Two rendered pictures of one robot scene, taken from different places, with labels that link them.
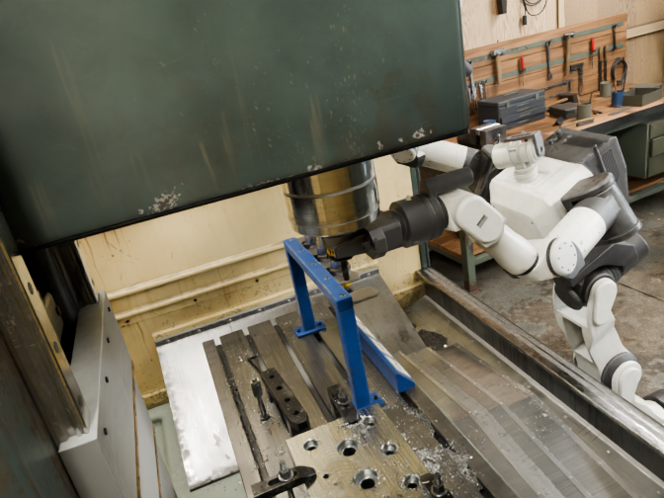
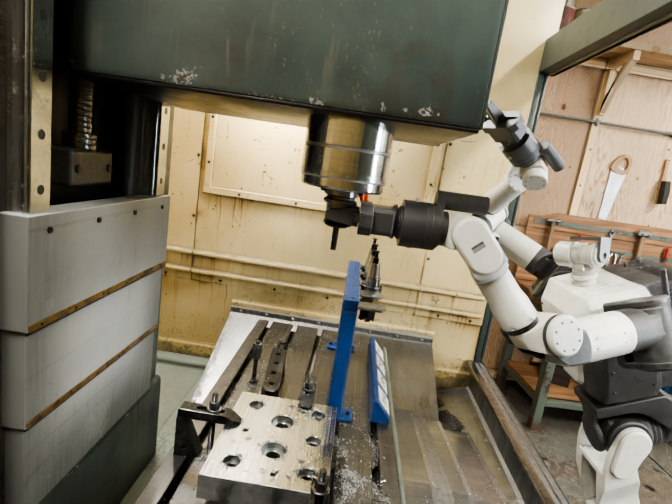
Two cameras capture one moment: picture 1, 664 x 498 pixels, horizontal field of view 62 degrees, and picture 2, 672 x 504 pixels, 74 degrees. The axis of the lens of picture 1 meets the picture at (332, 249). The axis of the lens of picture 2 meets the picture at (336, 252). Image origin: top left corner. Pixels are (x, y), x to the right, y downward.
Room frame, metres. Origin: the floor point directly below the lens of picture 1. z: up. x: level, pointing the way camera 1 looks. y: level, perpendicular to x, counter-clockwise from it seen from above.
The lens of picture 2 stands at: (0.10, -0.28, 1.55)
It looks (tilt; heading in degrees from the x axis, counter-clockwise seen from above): 11 degrees down; 18
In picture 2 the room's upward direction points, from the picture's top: 9 degrees clockwise
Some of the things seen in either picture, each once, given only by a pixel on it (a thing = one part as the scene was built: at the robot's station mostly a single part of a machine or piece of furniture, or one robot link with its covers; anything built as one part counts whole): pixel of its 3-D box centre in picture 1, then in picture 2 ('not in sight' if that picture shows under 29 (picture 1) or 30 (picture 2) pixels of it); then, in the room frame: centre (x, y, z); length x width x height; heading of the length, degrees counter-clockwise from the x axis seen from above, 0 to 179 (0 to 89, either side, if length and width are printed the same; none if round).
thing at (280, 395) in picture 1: (286, 403); (273, 377); (1.17, 0.19, 0.93); 0.26 x 0.05 x 0.06; 21
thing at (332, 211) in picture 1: (329, 187); (347, 156); (0.89, -0.02, 1.57); 0.16 x 0.16 x 0.12
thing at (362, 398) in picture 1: (354, 359); (341, 363); (1.14, 0.00, 1.05); 0.10 x 0.05 x 0.30; 106
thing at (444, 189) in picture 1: (442, 203); (451, 222); (0.96, -0.22, 1.47); 0.11 x 0.11 x 0.11; 16
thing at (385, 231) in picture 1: (390, 226); (390, 219); (0.92, -0.11, 1.46); 0.13 x 0.12 x 0.10; 16
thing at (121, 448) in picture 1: (137, 471); (102, 326); (0.77, 0.41, 1.16); 0.48 x 0.05 x 0.51; 16
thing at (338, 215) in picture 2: (352, 248); (342, 216); (0.86, -0.03, 1.46); 0.06 x 0.02 x 0.03; 107
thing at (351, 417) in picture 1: (344, 411); (306, 400); (1.04, 0.04, 0.97); 0.13 x 0.03 x 0.15; 16
